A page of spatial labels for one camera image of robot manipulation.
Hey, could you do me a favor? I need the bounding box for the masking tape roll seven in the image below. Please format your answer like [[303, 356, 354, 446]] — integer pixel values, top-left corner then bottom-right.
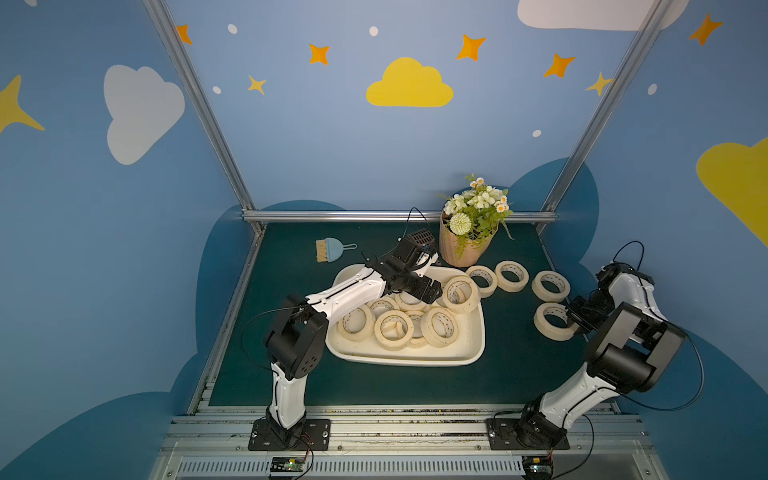
[[533, 303, 579, 342]]

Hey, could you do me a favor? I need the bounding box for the masking tape roll four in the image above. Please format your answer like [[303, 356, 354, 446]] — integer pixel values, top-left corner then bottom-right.
[[532, 270, 571, 303]]

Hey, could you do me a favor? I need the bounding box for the cream plastic storage tray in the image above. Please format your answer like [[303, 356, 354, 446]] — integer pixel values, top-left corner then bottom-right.
[[323, 262, 487, 367]]

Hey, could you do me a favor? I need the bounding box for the masking tape roll five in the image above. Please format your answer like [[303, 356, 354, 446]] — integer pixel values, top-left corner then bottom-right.
[[374, 310, 414, 350]]

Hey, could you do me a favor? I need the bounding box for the masking tape roll one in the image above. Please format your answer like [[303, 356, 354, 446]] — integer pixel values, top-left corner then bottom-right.
[[442, 275, 480, 314]]

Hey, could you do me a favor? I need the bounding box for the masking tape roll eight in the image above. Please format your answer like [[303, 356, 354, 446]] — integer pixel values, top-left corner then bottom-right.
[[337, 305, 375, 342]]

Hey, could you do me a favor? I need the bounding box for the masking tape roll six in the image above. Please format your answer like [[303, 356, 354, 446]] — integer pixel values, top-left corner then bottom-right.
[[421, 307, 459, 348]]

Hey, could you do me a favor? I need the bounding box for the masking tape roll two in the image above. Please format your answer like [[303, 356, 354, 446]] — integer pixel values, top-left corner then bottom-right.
[[494, 260, 530, 293]]

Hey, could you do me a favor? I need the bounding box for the masking tape roll three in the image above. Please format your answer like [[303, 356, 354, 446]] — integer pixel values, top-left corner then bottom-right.
[[466, 265, 498, 299]]

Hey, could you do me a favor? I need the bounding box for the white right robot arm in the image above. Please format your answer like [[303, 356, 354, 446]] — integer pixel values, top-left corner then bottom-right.
[[515, 261, 688, 449]]

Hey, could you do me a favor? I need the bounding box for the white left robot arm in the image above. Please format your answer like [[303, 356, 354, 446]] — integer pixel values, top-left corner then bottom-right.
[[264, 263, 442, 433]]

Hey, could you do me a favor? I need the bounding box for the masking tape roll nine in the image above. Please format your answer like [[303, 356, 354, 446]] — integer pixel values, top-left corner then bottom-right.
[[367, 296, 400, 319]]

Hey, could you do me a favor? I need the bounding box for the masking tape roll ten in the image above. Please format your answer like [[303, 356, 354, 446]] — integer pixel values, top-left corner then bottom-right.
[[406, 310, 427, 348]]

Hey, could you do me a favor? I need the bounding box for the blue dustpan with brush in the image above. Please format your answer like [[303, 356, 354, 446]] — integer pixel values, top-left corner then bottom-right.
[[315, 237, 358, 263]]

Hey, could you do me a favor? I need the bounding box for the flower pot with white flowers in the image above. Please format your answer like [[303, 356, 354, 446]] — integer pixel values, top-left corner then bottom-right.
[[440, 174, 512, 268]]

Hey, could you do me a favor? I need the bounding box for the right circuit board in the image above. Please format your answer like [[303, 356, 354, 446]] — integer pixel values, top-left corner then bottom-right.
[[522, 456, 554, 480]]

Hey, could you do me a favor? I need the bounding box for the circuit board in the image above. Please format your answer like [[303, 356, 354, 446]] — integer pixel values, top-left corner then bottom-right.
[[522, 456, 554, 480], [269, 457, 311, 476]]

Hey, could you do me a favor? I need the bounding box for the left circuit board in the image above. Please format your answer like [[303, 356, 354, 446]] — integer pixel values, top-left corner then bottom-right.
[[269, 457, 311, 476]]

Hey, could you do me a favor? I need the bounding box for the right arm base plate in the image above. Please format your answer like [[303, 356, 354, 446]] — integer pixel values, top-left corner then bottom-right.
[[485, 416, 570, 451]]

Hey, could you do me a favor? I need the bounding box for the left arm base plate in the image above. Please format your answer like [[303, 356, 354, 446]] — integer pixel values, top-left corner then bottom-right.
[[247, 418, 331, 451]]

